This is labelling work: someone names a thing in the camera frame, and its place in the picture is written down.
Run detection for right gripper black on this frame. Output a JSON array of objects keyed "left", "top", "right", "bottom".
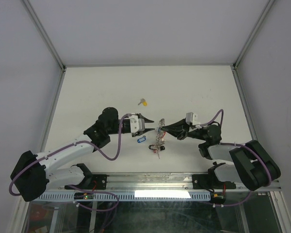
[{"left": 161, "top": 117, "right": 205, "bottom": 140}]

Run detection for metal disc with keyrings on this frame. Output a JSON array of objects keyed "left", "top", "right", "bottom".
[{"left": 154, "top": 118, "right": 166, "bottom": 159}]

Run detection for key with yellow tag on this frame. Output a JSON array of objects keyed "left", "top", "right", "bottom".
[{"left": 138, "top": 98, "right": 147, "bottom": 106}]

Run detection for black key tag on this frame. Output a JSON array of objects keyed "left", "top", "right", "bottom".
[{"left": 148, "top": 145, "right": 165, "bottom": 152}]

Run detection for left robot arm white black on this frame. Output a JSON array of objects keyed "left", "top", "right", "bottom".
[{"left": 9, "top": 107, "right": 153, "bottom": 202}]

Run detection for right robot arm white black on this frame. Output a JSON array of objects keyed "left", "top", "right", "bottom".
[{"left": 161, "top": 118, "right": 281, "bottom": 191}]

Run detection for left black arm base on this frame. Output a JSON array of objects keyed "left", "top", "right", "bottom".
[{"left": 71, "top": 164, "right": 108, "bottom": 190}]

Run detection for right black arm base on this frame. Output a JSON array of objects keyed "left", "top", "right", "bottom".
[{"left": 192, "top": 162, "right": 236, "bottom": 193}]

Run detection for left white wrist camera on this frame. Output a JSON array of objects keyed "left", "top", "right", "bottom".
[{"left": 129, "top": 113, "right": 146, "bottom": 133}]

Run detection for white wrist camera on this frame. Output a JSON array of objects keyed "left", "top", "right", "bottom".
[
  {"left": 185, "top": 112, "right": 201, "bottom": 129},
  {"left": 129, "top": 113, "right": 146, "bottom": 133}
]

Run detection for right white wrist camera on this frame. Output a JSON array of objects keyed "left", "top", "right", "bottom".
[{"left": 185, "top": 112, "right": 201, "bottom": 129}]

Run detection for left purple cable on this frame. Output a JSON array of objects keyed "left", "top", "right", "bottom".
[{"left": 9, "top": 113, "right": 134, "bottom": 196}]

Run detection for aluminium rail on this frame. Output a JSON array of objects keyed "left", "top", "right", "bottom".
[{"left": 21, "top": 171, "right": 281, "bottom": 192}]

